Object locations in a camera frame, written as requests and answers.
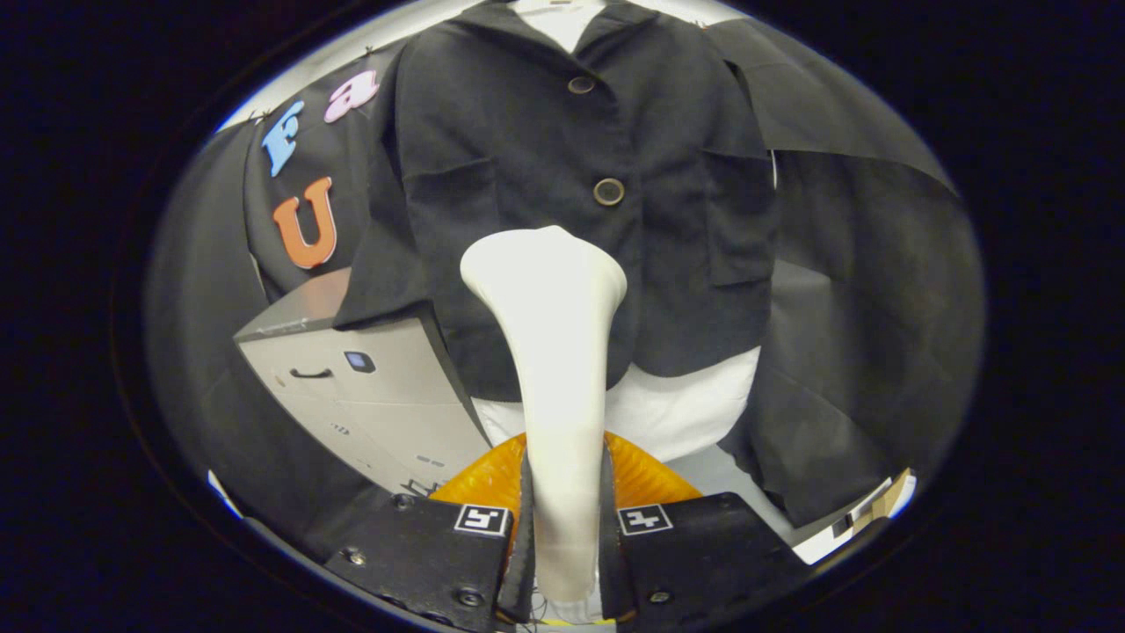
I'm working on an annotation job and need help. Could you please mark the black backdrop cloth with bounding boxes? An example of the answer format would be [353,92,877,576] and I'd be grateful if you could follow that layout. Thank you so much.
[145,18,985,564]

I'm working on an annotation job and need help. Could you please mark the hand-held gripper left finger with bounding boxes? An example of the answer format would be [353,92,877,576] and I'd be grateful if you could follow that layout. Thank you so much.
[325,431,537,633]

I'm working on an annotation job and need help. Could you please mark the white garment steamer with hose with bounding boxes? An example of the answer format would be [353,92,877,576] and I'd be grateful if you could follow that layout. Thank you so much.
[460,226,628,621]

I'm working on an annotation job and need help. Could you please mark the white mannequin torso on stand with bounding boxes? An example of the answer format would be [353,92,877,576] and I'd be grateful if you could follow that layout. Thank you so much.
[470,0,761,464]

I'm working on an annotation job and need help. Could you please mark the small cardboard box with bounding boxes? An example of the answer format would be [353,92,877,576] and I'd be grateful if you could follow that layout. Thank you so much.
[831,470,917,539]

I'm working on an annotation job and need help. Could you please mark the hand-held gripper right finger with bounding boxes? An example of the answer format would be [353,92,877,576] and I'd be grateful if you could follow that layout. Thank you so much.
[600,431,814,629]

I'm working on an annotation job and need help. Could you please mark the grey drawer cabinet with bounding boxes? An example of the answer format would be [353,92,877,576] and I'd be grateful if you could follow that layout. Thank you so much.
[233,266,493,498]

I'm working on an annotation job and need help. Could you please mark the black button jacket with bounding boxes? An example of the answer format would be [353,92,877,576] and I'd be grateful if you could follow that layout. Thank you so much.
[332,0,783,404]

